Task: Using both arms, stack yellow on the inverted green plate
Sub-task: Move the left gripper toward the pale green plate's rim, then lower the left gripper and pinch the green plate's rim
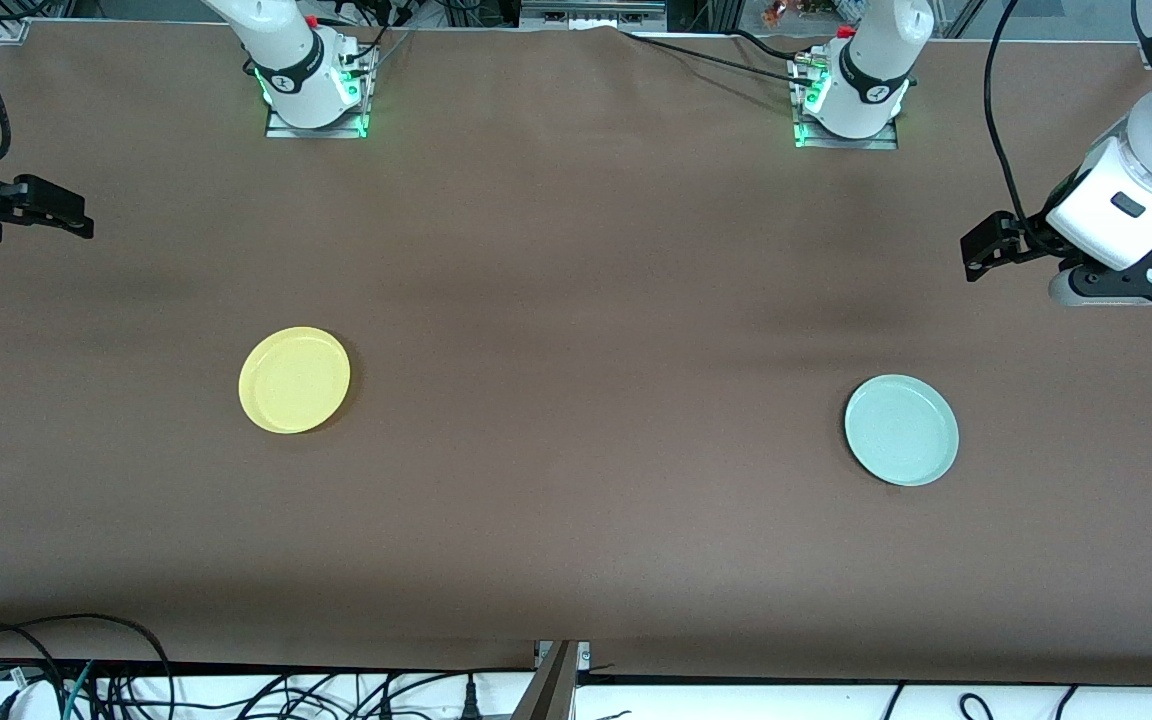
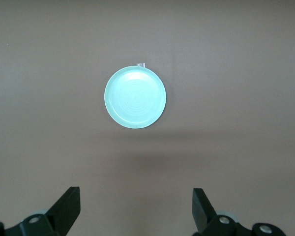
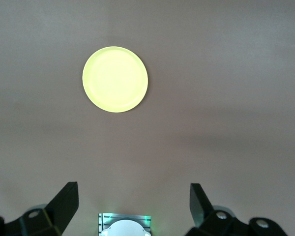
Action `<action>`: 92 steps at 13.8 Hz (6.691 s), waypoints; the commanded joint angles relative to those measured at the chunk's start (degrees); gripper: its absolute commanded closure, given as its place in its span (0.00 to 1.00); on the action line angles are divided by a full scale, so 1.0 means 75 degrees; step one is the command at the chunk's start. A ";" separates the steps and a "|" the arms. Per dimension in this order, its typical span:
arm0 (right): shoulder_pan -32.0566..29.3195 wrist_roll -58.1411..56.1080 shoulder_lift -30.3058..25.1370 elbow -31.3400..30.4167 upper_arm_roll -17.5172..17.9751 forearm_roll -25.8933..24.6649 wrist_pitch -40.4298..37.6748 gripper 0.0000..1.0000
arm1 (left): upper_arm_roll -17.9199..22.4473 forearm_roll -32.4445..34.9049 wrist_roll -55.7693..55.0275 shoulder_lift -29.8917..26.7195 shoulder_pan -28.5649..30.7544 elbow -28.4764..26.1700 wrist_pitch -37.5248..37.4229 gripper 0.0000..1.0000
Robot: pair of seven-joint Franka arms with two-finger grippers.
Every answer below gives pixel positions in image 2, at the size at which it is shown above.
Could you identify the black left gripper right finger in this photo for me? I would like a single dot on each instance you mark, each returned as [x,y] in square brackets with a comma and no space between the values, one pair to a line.
[206,218]

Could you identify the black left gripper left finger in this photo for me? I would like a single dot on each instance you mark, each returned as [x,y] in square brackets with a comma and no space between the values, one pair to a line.
[61,216]

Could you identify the green round plate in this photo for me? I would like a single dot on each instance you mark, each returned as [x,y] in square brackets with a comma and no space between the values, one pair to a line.
[135,98]

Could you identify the small clear tape piece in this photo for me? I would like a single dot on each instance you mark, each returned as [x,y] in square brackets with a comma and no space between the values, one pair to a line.
[140,65]

